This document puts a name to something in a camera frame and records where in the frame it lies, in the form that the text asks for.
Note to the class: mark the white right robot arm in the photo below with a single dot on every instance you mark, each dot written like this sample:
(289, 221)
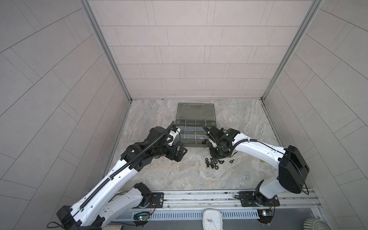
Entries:
(292, 168)

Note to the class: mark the white square clock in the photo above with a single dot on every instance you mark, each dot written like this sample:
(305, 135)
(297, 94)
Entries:
(212, 220)

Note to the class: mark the translucent grey organizer box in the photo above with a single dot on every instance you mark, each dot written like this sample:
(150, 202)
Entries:
(191, 118)

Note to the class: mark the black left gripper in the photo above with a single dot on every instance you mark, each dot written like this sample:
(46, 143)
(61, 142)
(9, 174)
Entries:
(178, 156)

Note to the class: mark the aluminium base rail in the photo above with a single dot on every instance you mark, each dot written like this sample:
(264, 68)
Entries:
(225, 199)

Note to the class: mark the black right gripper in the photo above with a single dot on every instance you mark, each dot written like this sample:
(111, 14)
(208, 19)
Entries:
(214, 155)

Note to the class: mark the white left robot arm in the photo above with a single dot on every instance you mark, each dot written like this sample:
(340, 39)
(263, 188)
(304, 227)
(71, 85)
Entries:
(103, 203)

